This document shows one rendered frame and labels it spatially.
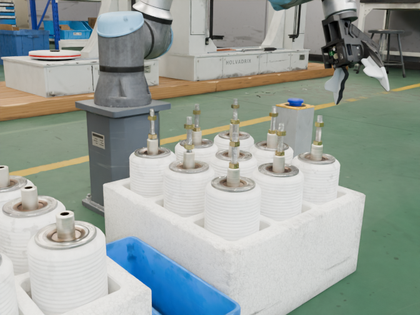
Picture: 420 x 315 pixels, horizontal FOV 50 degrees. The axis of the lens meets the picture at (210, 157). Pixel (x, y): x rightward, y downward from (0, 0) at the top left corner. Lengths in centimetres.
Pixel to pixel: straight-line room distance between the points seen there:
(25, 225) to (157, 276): 28
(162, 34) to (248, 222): 70
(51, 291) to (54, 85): 219
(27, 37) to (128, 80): 404
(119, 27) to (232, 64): 252
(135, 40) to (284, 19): 331
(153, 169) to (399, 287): 56
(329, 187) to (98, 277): 50
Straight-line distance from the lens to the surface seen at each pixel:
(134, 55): 118
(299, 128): 115
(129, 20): 118
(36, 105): 261
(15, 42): 513
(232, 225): 75
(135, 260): 90
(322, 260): 92
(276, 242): 78
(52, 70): 271
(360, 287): 101
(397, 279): 107
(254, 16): 716
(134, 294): 61
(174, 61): 351
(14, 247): 69
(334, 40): 111
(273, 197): 82
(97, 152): 124
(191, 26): 339
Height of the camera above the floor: 52
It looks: 17 degrees down
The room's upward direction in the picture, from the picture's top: 1 degrees clockwise
